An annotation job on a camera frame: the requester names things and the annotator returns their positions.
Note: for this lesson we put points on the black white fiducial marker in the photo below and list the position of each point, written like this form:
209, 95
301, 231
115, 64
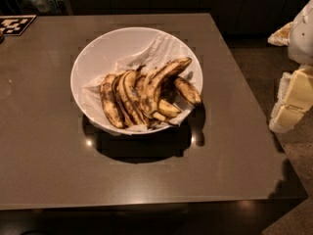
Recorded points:
15, 25

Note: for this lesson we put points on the right short spotted banana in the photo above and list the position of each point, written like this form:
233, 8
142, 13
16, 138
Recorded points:
187, 91

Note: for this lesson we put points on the long top spotted banana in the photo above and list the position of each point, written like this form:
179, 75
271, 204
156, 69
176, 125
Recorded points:
150, 96

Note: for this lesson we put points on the white paper towel liner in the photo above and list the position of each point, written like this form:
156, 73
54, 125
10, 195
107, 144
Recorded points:
156, 51

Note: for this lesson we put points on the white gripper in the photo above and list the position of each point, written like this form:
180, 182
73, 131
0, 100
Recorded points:
301, 38

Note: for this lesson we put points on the small lower yellow banana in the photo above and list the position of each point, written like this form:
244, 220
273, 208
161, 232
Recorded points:
166, 111

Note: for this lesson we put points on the white ceramic bowl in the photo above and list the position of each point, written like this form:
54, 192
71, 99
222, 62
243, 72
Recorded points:
104, 53

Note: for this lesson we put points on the leftmost spotted banana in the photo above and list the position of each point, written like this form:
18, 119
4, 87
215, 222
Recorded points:
109, 104

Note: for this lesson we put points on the middle curved spotted banana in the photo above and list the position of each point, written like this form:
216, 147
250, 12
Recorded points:
130, 99

